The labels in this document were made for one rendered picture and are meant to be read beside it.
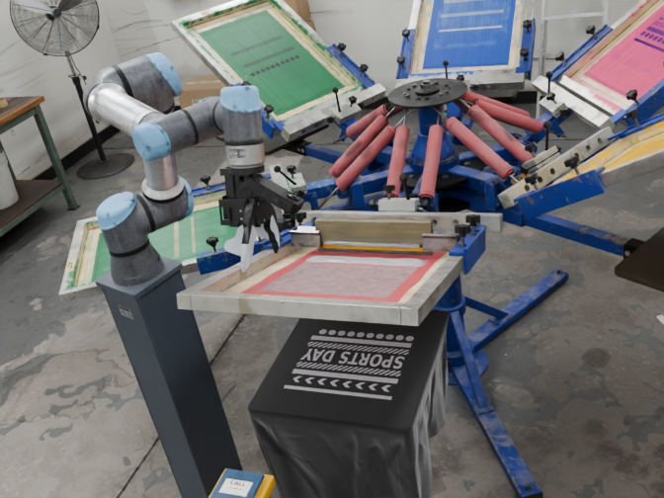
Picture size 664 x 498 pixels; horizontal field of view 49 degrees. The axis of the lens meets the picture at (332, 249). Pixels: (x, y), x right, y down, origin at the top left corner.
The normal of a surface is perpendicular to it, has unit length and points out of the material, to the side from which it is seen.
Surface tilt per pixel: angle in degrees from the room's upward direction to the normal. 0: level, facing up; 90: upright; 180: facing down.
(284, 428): 94
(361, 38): 90
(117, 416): 0
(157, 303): 90
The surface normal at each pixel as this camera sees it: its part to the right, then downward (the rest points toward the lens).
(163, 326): 0.79, 0.19
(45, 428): -0.16, -0.85
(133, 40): -0.32, 0.52
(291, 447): -0.53, 0.58
